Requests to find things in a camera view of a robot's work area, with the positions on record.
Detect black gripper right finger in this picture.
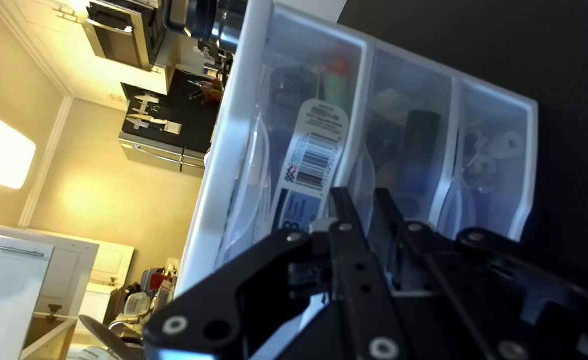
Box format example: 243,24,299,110
372,188,500,360

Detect clear drawer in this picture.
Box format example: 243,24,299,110
215,5,369,267
350,46,452,228
438,81,538,241

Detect clear bottom drawer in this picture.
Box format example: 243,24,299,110
438,81,538,241

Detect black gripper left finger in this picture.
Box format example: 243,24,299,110
327,188,402,360

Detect clear top drawer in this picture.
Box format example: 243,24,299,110
215,5,369,267

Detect white plastic drawer unit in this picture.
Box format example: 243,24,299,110
172,0,541,298

